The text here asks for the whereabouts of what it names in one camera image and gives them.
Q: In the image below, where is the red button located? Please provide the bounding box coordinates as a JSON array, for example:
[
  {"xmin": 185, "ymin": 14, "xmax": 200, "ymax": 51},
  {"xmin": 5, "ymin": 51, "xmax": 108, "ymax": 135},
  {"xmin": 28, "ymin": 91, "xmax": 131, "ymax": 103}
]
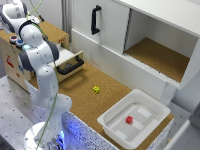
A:
[{"xmin": 9, "ymin": 34, "xmax": 19, "ymax": 44}]

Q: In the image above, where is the wooden drawer box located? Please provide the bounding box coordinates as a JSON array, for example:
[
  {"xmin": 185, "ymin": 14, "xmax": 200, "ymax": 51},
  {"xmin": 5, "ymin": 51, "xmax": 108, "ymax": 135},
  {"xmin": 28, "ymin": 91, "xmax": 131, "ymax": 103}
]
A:
[{"xmin": 0, "ymin": 21, "xmax": 71, "ymax": 93}]

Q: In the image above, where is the green cable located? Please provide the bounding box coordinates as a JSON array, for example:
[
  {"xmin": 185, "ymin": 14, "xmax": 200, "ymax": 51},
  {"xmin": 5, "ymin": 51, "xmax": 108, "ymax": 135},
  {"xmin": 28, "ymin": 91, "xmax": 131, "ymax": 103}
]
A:
[{"xmin": 25, "ymin": 0, "xmax": 60, "ymax": 150}]

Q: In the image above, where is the yellow block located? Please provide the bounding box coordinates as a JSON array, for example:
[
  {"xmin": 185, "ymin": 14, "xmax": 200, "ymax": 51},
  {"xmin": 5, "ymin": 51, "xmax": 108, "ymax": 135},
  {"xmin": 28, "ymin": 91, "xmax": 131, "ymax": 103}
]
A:
[{"xmin": 92, "ymin": 85, "xmax": 101, "ymax": 95}]

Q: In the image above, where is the white cabinet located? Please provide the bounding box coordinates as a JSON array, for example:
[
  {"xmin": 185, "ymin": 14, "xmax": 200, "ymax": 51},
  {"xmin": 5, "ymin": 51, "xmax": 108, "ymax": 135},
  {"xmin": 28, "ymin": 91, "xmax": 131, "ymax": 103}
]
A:
[{"xmin": 70, "ymin": 0, "xmax": 200, "ymax": 108}]

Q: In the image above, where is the black drawer handle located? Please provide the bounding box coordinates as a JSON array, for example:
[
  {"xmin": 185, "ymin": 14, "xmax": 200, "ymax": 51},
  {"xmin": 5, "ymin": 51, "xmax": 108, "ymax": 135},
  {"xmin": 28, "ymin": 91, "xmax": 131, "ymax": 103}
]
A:
[{"xmin": 55, "ymin": 54, "xmax": 85, "ymax": 76}]

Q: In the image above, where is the wooden drawer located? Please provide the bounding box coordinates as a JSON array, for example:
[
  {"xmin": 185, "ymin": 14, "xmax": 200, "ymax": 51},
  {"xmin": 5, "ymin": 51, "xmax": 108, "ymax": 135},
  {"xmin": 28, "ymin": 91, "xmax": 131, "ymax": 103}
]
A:
[{"xmin": 50, "ymin": 45, "xmax": 85, "ymax": 84}]

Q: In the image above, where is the blue button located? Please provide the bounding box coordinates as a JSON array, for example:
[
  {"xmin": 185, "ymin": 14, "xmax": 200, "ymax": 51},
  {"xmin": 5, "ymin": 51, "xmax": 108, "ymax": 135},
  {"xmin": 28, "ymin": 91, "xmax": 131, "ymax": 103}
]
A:
[{"xmin": 15, "ymin": 38, "xmax": 25, "ymax": 47}]

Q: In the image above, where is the black door handle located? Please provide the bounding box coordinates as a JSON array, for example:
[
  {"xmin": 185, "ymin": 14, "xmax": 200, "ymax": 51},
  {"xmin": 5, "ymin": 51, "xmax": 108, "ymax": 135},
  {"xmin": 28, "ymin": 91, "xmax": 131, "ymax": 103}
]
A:
[{"xmin": 90, "ymin": 4, "xmax": 103, "ymax": 36}]

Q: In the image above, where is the white plastic box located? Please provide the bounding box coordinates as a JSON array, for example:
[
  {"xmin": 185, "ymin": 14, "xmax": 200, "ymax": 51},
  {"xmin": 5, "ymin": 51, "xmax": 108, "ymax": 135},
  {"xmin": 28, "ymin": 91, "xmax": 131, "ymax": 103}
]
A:
[{"xmin": 96, "ymin": 88, "xmax": 172, "ymax": 150}]

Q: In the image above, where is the white sliding door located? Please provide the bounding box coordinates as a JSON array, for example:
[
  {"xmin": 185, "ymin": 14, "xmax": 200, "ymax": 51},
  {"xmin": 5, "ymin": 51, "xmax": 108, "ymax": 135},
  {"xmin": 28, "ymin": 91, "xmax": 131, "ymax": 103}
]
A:
[{"xmin": 72, "ymin": 0, "xmax": 131, "ymax": 55}]

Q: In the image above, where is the pink block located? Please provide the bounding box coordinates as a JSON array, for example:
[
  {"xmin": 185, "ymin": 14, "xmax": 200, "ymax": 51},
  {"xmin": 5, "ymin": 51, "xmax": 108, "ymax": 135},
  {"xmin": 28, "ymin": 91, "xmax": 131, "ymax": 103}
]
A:
[{"xmin": 125, "ymin": 115, "xmax": 135, "ymax": 125}]

